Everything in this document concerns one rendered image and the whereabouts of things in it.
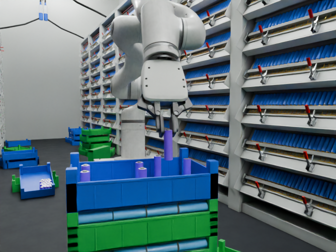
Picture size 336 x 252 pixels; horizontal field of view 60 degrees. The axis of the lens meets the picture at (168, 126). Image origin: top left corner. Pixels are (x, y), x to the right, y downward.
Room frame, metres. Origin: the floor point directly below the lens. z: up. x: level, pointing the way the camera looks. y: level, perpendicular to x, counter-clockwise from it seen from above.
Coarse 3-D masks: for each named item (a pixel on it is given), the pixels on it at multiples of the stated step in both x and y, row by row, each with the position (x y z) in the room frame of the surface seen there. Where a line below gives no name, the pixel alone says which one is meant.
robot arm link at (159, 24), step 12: (156, 0) 0.71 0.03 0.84; (144, 12) 0.71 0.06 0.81; (156, 12) 0.69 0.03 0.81; (168, 12) 0.70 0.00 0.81; (144, 24) 0.70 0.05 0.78; (156, 24) 0.68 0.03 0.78; (168, 24) 0.69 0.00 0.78; (180, 24) 0.70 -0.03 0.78; (144, 36) 0.69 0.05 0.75; (156, 36) 0.66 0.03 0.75; (168, 36) 0.67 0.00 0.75; (180, 36) 0.70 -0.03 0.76; (144, 48) 0.68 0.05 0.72
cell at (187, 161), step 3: (183, 159) 0.68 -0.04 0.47; (186, 159) 0.67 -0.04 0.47; (189, 159) 0.67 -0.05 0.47; (183, 162) 0.68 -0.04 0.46; (186, 162) 0.67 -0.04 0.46; (189, 162) 0.67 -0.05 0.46; (183, 165) 0.68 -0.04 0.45; (186, 165) 0.67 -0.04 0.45; (189, 165) 0.67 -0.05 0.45; (183, 168) 0.68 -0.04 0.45; (186, 168) 0.67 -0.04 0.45; (189, 168) 0.67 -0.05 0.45; (183, 171) 0.68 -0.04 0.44; (186, 171) 0.67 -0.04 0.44; (189, 171) 0.67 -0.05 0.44; (183, 174) 0.68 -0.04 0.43
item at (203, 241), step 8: (184, 240) 0.60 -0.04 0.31; (192, 240) 0.60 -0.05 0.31; (200, 240) 0.60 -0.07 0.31; (128, 248) 0.56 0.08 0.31; (136, 248) 0.56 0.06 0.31; (144, 248) 0.56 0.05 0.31; (152, 248) 0.57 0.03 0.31; (160, 248) 0.57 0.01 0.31; (168, 248) 0.57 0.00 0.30; (176, 248) 0.58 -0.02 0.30; (184, 248) 0.58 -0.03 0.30; (192, 248) 0.59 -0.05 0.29; (200, 248) 0.60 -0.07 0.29
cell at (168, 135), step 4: (164, 132) 0.60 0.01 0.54; (168, 132) 0.60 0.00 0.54; (164, 136) 0.60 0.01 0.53; (168, 136) 0.60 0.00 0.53; (164, 140) 0.60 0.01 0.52; (168, 140) 0.60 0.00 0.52; (164, 144) 0.60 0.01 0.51; (168, 144) 0.60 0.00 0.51; (164, 148) 0.60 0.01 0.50; (168, 148) 0.60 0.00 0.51; (164, 152) 0.60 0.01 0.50; (168, 152) 0.60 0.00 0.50; (172, 152) 0.61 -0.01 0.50; (164, 156) 0.60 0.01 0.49; (168, 156) 0.60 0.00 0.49; (172, 156) 0.60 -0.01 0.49
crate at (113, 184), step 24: (72, 168) 0.52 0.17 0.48; (96, 168) 0.72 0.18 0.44; (120, 168) 0.73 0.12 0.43; (168, 168) 0.77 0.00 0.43; (192, 168) 0.73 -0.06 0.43; (216, 168) 0.59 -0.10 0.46; (72, 192) 0.52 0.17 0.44; (96, 192) 0.53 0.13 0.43; (120, 192) 0.54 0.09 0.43; (144, 192) 0.55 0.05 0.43; (168, 192) 0.57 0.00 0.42; (192, 192) 0.58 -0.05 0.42; (216, 192) 0.59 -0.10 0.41
